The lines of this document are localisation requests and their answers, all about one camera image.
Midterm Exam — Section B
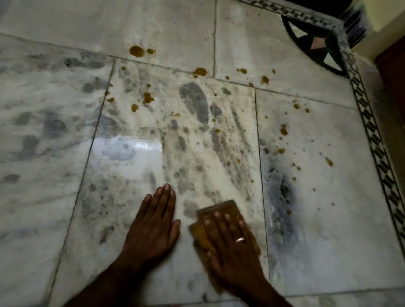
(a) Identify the person's right hand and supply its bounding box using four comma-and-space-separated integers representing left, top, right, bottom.
198, 210, 275, 297

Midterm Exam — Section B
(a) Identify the person's left hand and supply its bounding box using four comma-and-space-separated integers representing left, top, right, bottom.
120, 180, 184, 272

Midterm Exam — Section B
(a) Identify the yellow-brown patterned cloth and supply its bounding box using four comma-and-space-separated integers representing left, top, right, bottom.
184, 196, 266, 298

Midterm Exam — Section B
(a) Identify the person's left forearm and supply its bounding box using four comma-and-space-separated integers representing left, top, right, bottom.
60, 249, 156, 307

